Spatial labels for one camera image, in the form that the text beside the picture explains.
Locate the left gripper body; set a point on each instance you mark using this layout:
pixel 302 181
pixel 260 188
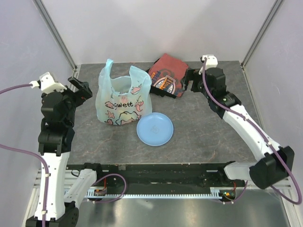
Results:
pixel 77 97

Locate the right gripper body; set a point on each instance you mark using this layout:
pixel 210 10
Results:
pixel 198 85

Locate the light blue plastic bag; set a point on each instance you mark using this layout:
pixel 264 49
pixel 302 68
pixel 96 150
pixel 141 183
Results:
pixel 124 99

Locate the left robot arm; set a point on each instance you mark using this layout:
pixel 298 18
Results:
pixel 56 207

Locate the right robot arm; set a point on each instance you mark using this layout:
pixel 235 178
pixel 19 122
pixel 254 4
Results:
pixel 273 162

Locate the folded red t-shirt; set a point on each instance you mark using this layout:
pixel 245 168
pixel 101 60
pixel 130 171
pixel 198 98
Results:
pixel 168 75

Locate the blue plate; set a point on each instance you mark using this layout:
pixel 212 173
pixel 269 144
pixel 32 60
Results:
pixel 155 129

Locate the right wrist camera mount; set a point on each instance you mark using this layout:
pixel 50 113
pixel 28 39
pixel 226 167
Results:
pixel 211 61

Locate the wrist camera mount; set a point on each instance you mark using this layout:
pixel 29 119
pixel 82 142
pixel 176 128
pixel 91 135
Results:
pixel 47 84
pixel 211 61

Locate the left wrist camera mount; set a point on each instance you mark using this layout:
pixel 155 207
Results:
pixel 47 84

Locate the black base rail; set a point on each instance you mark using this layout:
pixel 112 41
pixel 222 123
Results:
pixel 165 178

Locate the white cable duct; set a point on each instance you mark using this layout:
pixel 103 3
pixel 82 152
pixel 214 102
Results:
pixel 213 194

